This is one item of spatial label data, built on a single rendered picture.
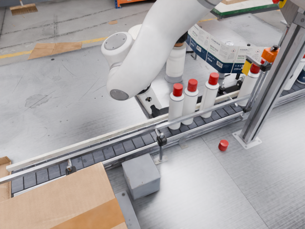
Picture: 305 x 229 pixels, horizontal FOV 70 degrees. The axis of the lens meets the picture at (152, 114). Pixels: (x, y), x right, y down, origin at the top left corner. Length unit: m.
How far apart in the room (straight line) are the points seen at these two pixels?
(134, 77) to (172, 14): 0.15
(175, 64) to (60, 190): 0.73
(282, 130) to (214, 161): 0.35
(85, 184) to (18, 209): 0.13
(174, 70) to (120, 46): 0.53
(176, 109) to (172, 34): 0.36
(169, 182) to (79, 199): 0.40
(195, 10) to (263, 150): 0.67
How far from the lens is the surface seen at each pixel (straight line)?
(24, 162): 0.86
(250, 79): 0.95
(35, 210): 0.51
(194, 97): 0.79
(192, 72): 1.17
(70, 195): 0.50
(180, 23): 0.47
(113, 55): 0.55
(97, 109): 1.05
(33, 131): 1.06
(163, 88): 1.05
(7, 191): 0.93
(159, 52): 0.49
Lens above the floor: 1.56
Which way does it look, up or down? 47 degrees down
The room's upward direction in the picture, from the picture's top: straight up
